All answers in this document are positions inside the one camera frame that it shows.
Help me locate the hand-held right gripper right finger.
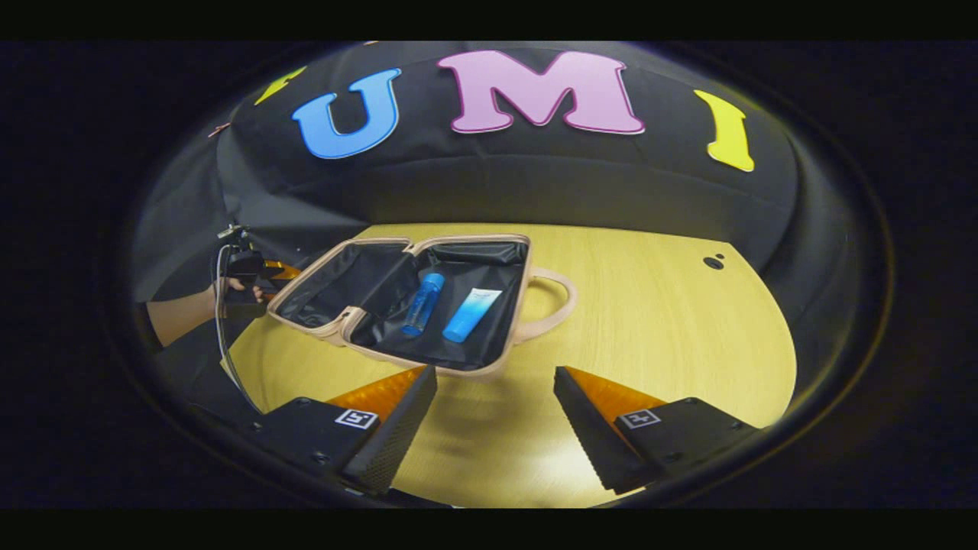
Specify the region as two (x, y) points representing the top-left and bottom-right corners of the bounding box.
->
(553, 365), (761, 496)

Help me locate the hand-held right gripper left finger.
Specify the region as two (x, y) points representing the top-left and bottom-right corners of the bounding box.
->
(243, 364), (439, 497)

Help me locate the pink suitcase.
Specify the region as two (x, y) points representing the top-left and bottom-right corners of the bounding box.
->
(266, 234), (578, 377)

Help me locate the blue skin care bottle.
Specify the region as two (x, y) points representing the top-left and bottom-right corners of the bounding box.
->
(401, 273), (446, 338)

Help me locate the blue and white tube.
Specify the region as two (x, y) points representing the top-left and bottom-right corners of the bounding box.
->
(442, 288), (504, 344)

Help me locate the black backdrop cloth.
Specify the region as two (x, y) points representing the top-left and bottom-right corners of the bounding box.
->
(130, 42), (857, 360)

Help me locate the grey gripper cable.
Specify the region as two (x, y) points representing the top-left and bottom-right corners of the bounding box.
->
(212, 243), (264, 417)

